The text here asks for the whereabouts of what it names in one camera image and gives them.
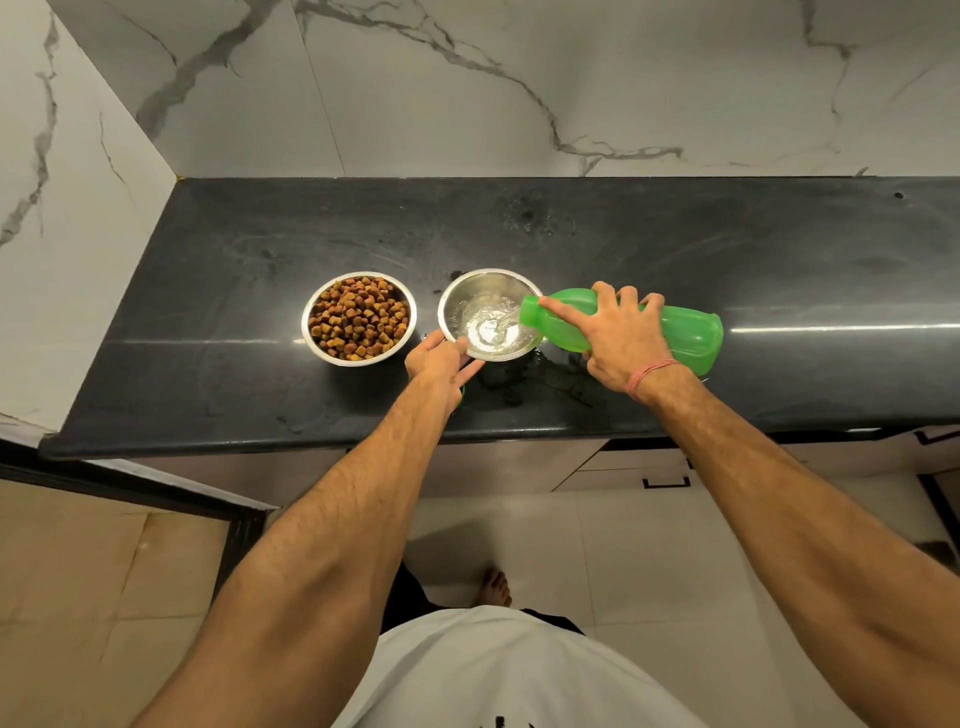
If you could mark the white t-shirt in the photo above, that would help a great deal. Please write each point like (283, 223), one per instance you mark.
(510, 675)

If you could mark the white cabinet drawer front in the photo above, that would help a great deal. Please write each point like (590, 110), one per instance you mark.
(622, 469)

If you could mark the person's right forearm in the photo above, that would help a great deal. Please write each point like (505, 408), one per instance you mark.
(810, 540)

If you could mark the red thread wristband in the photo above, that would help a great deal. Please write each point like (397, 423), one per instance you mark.
(651, 370)

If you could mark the steel bowl with kibble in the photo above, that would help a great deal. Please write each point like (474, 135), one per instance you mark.
(315, 341)

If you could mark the green bottle cap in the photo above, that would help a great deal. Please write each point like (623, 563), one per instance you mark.
(460, 396)

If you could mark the person's right hand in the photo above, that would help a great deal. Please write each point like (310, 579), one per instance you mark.
(626, 337)

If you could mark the person's left thumb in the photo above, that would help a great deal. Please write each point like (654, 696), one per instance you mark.
(456, 346)

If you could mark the person's bare foot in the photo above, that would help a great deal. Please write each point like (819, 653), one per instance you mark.
(494, 589)

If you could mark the pile of brown kibble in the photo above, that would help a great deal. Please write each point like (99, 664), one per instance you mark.
(360, 317)

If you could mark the black shorts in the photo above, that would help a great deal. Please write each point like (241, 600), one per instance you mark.
(405, 604)

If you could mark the person's left hand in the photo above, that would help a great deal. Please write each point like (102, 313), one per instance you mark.
(433, 364)

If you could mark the person's right little finger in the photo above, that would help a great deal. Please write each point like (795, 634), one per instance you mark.
(653, 302)

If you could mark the green plastic bottle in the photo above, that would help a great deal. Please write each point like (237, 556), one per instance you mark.
(694, 337)

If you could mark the person's right middle finger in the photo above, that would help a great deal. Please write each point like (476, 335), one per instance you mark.
(604, 295)

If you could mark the person's left forearm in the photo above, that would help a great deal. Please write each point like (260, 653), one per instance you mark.
(322, 555)

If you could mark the steel bowl with water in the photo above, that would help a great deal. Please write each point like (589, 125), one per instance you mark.
(487, 289)

